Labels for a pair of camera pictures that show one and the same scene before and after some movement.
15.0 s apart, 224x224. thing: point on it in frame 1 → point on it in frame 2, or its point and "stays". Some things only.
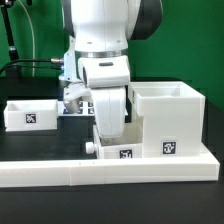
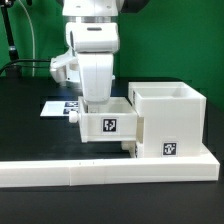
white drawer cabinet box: x=172 y=115 stays
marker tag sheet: x=86 y=108 → x=59 y=108
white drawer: x=31 y=115 → x=113 y=121
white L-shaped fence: x=204 y=167 stays
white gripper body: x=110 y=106 → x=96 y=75
